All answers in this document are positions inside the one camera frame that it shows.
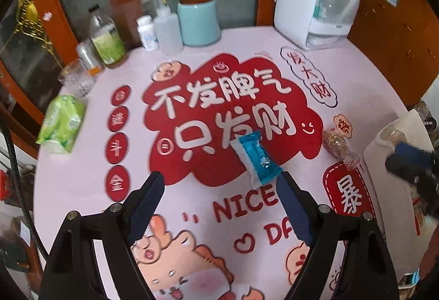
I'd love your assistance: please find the white squeeze wash bottle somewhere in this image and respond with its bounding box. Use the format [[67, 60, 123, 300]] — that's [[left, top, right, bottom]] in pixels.
[[141, 0, 183, 55]]

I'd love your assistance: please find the small silver capped jar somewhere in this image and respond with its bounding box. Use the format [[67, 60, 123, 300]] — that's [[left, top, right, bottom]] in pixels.
[[76, 40, 103, 77]]

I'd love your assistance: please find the green tissue pack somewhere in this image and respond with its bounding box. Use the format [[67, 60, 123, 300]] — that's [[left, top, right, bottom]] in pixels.
[[36, 95, 86, 153]]

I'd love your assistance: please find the pink printed table mat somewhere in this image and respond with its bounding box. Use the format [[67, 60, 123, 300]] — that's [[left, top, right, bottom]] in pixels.
[[34, 27, 406, 299]]

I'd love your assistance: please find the light blue cylindrical canister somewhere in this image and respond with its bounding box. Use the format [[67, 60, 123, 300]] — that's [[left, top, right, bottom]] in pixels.
[[177, 0, 221, 46]]

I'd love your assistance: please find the small white pill bottle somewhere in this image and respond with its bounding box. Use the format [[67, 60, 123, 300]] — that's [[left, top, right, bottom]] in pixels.
[[137, 15, 159, 51]]

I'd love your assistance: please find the clear glass cup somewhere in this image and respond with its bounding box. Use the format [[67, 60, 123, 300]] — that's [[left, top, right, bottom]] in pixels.
[[58, 59, 96, 99]]

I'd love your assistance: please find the orange wooden cabinet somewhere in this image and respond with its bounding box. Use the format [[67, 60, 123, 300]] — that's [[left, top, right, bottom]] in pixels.
[[348, 0, 438, 107]]

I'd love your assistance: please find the clear nut snack packet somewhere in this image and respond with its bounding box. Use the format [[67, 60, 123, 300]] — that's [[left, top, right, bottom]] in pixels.
[[322, 128, 360, 171]]

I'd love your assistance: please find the clear bottle green label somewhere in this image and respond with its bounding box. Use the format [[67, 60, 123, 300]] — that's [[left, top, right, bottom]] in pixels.
[[89, 5, 126, 69]]

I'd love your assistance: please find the blue foil snack packet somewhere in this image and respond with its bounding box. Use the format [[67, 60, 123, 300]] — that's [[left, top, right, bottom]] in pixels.
[[230, 130, 283, 189]]

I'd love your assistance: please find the white plastic storage bin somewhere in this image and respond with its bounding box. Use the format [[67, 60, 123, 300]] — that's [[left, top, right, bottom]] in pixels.
[[363, 110, 438, 279]]

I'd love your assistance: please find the black cable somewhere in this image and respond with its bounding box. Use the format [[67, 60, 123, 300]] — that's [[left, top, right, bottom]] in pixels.
[[0, 117, 49, 262]]

